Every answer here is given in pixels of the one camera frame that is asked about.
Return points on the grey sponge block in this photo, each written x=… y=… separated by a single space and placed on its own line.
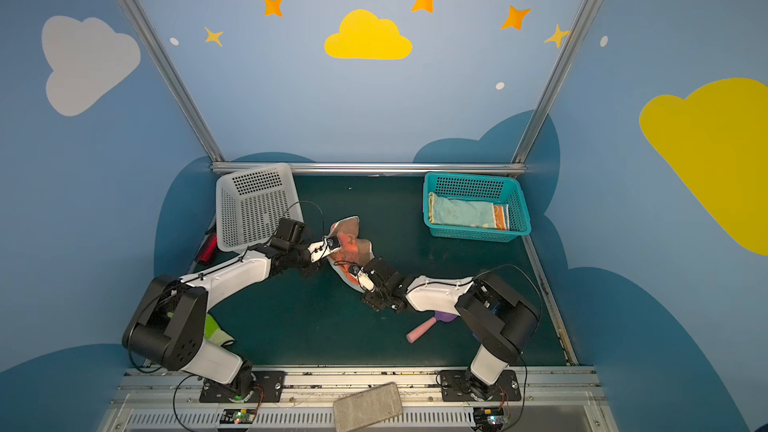
x=367 y=408

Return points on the orange bunny pattern towel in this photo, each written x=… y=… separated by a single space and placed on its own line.
x=501 y=217

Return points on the green work glove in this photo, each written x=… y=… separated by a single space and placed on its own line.
x=215 y=334

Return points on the right green circuit board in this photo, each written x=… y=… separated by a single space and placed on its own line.
x=489 y=419

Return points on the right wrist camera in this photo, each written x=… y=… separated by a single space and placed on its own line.
x=377 y=275

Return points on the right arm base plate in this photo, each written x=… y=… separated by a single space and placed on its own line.
x=461 y=386

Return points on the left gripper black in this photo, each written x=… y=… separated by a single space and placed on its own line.
x=318 y=250

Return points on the left green circuit board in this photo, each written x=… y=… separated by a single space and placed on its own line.
x=238 y=416

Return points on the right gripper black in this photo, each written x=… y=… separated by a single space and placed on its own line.
x=370 y=286

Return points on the white plastic basket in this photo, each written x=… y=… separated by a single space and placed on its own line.
x=250 y=204

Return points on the purple pink toy scoop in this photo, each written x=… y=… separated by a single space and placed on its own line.
x=438 y=317

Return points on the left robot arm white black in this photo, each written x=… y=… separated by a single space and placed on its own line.
x=168 y=326

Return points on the pink red towel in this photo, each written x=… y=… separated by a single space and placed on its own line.
x=354 y=250

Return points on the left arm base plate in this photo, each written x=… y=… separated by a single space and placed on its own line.
x=270 y=385

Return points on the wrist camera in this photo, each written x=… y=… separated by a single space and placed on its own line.
x=292 y=232
x=377 y=275

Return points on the yellow teal towel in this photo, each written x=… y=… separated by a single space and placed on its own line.
x=460 y=213

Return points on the green circuit board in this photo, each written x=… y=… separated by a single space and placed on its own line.
x=489 y=419
x=238 y=416

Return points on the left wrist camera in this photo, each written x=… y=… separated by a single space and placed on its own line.
x=292 y=232

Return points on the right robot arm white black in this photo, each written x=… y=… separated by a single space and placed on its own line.
x=498 y=316

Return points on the teal plastic basket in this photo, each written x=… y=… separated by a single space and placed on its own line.
x=468 y=187

